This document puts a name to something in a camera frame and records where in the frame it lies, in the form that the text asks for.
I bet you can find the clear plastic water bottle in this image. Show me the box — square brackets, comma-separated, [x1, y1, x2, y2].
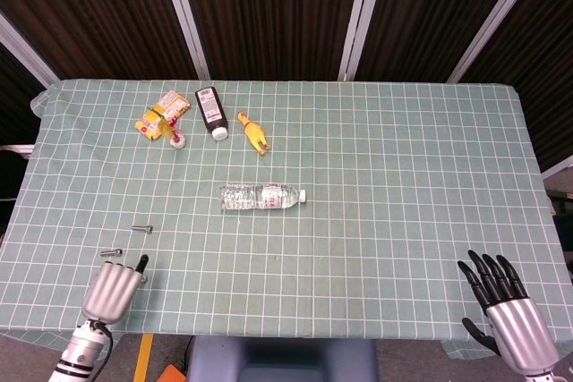
[218, 182, 308, 212]

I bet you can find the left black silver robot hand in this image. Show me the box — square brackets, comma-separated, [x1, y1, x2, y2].
[81, 254, 150, 324]

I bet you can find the yellow floor tape strip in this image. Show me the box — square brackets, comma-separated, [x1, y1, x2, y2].
[133, 333, 155, 382]

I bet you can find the yellow pink feather shuttlecock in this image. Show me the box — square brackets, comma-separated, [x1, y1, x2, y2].
[146, 106, 186, 150]

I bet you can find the orange box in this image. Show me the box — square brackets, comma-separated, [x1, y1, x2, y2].
[156, 363, 188, 382]

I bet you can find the dark equipment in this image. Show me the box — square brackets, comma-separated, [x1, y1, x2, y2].
[545, 189, 573, 222]

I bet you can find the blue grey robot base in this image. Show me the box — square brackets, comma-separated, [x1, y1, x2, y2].
[185, 335, 380, 382]

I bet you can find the white partition post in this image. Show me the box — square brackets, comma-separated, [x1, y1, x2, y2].
[540, 153, 573, 180]
[154, 0, 211, 81]
[447, 0, 554, 84]
[0, 14, 59, 87]
[338, 0, 390, 82]

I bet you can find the yellow snack packet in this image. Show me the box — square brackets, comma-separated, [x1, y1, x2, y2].
[134, 89, 191, 140]

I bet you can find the black cable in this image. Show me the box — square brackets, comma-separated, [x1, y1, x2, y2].
[177, 335, 194, 370]

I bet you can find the dark brown bottle white cap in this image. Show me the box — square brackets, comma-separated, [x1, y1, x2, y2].
[194, 86, 230, 142]

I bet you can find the yellow rubber chicken toy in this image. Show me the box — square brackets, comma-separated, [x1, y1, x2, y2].
[236, 110, 271, 157]

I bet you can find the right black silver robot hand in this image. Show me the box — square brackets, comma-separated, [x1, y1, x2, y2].
[457, 250, 560, 377]

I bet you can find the green checked tablecloth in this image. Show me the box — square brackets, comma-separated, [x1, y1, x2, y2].
[0, 79, 573, 363]

